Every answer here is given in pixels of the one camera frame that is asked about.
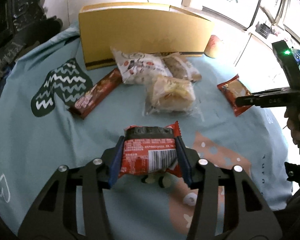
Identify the brown red wafer bar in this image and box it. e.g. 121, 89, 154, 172
69, 68, 122, 119

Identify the red snack packet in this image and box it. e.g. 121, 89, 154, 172
217, 74, 251, 117

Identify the yellow cardboard box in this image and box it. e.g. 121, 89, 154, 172
78, 2, 213, 69

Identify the red apple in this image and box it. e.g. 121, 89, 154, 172
204, 35, 221, 59

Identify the light blue patterned tablecloth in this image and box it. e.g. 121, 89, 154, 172
0, 25, 292, 232

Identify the brown bread clear wrapper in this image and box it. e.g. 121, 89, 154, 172
162, 53, 202, 82

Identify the clear wrapped yellow cake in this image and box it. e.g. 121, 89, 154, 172
142, 75, 204, 120

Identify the red chocolate snack pack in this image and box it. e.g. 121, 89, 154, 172
119, 121, 182, 178

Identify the white printed snack bag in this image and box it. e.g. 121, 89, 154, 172
111, 48, 172, 85

